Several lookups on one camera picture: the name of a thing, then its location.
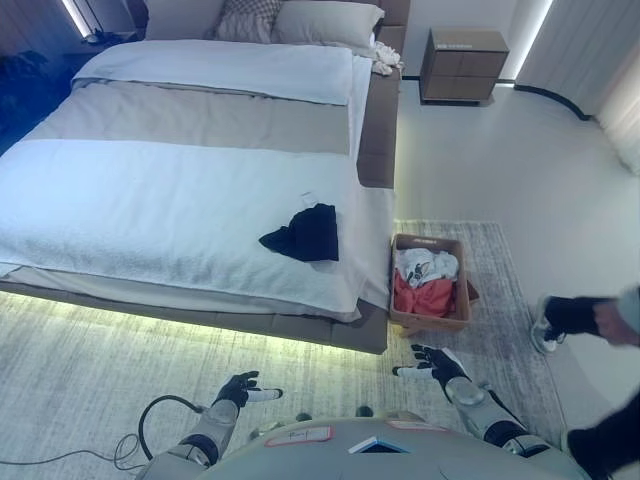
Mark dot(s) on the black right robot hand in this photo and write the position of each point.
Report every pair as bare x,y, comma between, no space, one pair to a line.
442,365

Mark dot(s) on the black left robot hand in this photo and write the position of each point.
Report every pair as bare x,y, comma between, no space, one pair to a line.
235,390

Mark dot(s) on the black garment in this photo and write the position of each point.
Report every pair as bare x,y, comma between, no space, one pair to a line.
312,235

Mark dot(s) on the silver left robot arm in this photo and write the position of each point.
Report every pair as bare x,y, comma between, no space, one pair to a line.
212,425

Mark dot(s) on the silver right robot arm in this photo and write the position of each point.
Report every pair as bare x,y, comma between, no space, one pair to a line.
472,400

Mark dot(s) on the brown cardboard basket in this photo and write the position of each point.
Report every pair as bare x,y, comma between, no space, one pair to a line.
462,295

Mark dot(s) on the bed with white blanket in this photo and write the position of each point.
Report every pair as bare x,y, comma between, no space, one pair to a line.
377,130

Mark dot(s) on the beige bed sheet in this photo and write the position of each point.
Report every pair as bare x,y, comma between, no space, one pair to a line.
190,120

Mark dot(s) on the red garment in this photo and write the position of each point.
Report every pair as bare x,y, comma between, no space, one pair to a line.
425,300

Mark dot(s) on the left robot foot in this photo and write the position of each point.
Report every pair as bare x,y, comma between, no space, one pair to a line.
302,416

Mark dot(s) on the white printed garment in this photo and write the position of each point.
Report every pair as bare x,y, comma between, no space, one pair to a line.
440,262

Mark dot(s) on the silver robot torso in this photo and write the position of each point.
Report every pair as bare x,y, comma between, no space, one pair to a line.
400,460

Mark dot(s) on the white sneaker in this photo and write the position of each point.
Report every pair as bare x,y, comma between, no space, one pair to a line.
546,335

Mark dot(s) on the person in dark trousers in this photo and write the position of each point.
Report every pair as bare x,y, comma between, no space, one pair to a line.
580,315

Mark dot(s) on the grey streaked rug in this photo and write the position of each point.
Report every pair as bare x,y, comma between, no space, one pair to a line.
75,370

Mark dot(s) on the white textured blanket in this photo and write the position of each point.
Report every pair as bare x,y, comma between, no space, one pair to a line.
150,210

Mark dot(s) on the brown wooden nightstand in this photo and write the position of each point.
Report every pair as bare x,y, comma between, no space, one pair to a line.
462,65

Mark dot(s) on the crumpled white cloth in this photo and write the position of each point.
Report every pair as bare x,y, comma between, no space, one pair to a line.
386,57

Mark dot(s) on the white folded duvet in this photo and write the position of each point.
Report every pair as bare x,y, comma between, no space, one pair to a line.
225,65

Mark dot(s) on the white light strip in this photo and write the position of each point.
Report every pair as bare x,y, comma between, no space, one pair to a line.
76,17
532,40

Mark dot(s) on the white curtain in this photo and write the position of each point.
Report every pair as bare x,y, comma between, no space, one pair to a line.
575,45

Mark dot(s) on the beige pillow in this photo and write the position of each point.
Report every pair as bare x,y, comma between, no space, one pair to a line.
325,22

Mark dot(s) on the checkered pillow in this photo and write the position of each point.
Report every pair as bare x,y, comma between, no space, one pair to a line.
245,20

